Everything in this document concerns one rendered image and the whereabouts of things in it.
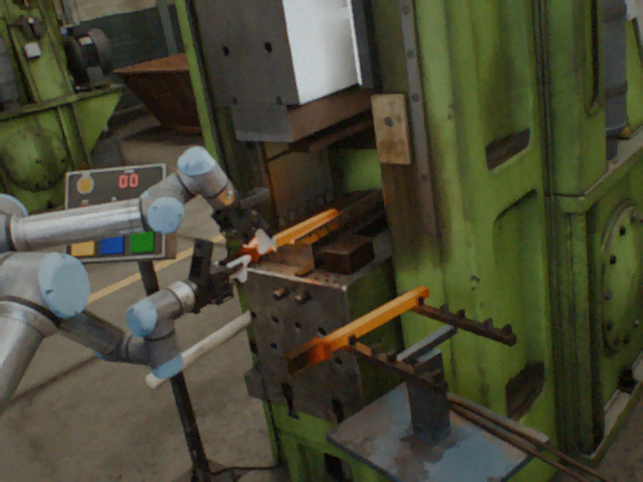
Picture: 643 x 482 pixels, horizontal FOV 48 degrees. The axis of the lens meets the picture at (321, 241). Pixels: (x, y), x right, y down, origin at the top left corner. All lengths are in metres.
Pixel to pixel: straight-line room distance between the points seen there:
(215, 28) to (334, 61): 0.31
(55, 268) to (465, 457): 0.90
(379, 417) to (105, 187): 1.09
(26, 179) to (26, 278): 5.32
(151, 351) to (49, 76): 5.29
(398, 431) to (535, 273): 0.75
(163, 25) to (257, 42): 9.65
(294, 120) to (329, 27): 0.25
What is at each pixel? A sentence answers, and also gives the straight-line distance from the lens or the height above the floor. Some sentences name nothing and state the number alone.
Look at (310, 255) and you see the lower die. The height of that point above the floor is 0.96.
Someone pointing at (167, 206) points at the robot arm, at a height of 1.25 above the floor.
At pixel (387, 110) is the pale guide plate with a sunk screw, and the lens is 1.78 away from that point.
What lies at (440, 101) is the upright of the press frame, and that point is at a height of 1.33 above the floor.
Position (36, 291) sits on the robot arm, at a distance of 1.38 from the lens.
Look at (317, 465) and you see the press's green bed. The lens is 2.37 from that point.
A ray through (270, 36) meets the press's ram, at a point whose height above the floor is 1.53.
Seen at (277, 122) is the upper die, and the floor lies 1.32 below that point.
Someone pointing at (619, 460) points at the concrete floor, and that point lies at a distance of 2.69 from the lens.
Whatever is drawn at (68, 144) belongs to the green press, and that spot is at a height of 0.56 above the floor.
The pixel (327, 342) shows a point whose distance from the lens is 1.50.
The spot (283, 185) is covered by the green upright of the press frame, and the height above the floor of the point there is 1.07.
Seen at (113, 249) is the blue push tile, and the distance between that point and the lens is 2.23.
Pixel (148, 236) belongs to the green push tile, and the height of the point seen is 1.02.
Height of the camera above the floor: 1.67
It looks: 21 degrees down
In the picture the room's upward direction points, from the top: 10 degrees counter-clockwise
